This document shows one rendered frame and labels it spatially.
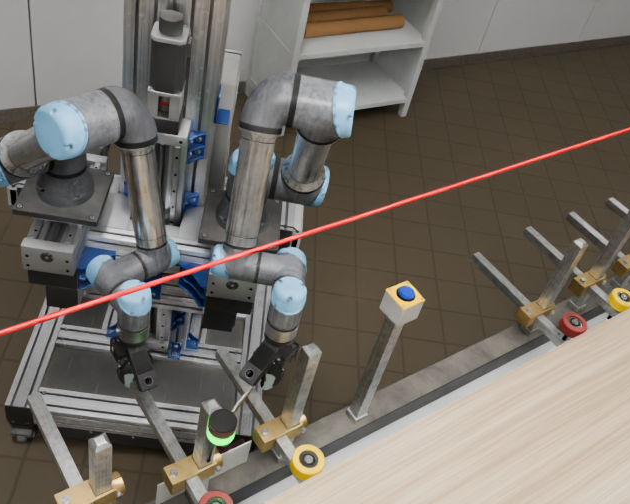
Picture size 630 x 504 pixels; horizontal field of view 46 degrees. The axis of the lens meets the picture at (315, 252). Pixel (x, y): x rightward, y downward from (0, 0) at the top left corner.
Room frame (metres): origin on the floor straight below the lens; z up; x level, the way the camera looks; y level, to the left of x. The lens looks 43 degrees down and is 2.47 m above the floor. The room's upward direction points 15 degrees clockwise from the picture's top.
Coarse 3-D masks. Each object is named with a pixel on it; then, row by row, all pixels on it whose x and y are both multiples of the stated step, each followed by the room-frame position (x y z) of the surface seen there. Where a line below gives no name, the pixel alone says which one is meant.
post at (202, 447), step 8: (208, 400) 0.93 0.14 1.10; (216, 400) 0.93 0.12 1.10; (200, 408) 0.92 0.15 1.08; (208, 408) 0.91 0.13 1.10; (216, 408) 0.91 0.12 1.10; (200, 416) 0.92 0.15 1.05; (208, 416) 0.90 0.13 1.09; (200, 424) 0.91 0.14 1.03; (200, 432) 0.91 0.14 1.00; (200, 440) 0.90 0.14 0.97; (208, 440) 0.90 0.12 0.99; (200, 448) 0.90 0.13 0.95; (208, 448) 0.91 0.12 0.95; (200, 456) 0.90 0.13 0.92; (208, 456) 0.91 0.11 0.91; (200, 464) 0.90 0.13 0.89; (208, 464) 0.91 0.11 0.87; (208, 480) 0.92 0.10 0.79
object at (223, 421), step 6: (216, 414) 0.90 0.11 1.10; (222, 414) 0.90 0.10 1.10; (228, 414) 0.90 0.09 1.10; (210, 420) 0.88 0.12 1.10; (216, 420) 0.88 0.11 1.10; (222, 420) 0.89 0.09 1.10; (228, 420) 0.89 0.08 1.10; (234, 420) 0.89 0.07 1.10; (216, 426) 0.87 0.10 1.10; (222, 426) 0.87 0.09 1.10; (228, 426) 0.88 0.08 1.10; (234, 426) 0.88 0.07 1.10; (210, 456) 0.90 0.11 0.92
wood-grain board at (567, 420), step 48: (624, 336) 1.68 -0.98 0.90; (528, 384) 1.39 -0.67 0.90; (576, 384) 1.44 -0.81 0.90; (624, 384) 1.48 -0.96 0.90; (432, 432) 1.15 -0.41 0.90; (480, 432) 1.19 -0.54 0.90; (528, 432) 1.23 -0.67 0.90; (576, 432) 1.27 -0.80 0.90; (624, 432) 1.31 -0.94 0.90; (336, 480) 0.94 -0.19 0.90; (384, 480) 0.98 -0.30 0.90; (432, 480) 1.01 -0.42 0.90; (480, 480) 1.05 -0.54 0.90; (528, 480) 1.08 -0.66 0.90; (576, 480) 1.12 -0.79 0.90; (624, 480) 1.16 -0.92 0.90
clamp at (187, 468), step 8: (192, 456) 0.92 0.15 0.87; (216, 456) 0.94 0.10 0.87; (176, 464) 0.89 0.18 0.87; (184, 464) 0.90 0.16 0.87; (192, 464) 0.90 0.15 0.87; (216, 464) 0.92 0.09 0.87; (168, 472) 0.87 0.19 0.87; (184, 472) 0.88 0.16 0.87; (192, 472) 0.88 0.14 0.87; (200, 472) 0.89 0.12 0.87; (208, 472) 0.91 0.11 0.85; (168, 480) 0.85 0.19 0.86; (176, 480) 0.85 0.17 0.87; (184, 480) 0.86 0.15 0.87; (168, 488) 0.85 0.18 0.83; (176, 488) 0.85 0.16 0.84; (184, 488) 0.86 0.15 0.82
